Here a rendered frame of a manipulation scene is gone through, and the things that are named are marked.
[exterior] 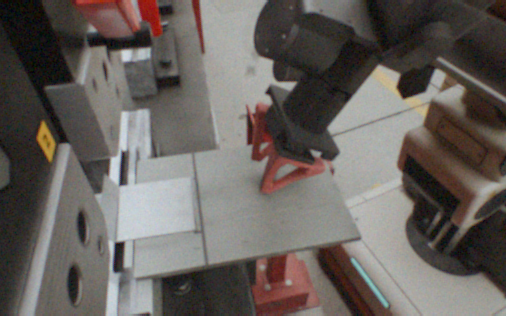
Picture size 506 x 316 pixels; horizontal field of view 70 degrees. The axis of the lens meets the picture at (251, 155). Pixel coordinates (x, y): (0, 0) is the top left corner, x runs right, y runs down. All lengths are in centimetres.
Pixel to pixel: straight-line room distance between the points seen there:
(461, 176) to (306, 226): 50
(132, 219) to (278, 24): 29
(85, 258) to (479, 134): 78
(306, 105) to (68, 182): 26
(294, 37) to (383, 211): 118
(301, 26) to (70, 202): 21
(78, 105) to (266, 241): 27
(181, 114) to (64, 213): 65
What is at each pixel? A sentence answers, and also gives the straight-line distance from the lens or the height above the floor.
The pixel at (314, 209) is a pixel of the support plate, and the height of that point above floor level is 100.
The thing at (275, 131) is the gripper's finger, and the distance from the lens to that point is 39.
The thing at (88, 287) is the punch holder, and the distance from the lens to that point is 20.
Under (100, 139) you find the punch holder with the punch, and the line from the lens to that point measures 26.
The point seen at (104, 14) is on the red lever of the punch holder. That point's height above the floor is 130.
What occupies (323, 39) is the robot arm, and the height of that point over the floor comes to 122.
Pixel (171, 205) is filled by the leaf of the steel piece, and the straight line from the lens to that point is 47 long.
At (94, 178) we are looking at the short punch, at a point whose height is 112.
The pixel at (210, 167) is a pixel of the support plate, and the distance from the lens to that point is 51.
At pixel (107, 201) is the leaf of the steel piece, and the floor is 102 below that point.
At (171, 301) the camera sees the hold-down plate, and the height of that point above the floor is 90.
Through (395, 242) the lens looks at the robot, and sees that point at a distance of 137.
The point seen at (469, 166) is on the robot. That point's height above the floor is 80.
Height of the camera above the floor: 137
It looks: 45 degrees down
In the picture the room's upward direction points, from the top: straight up
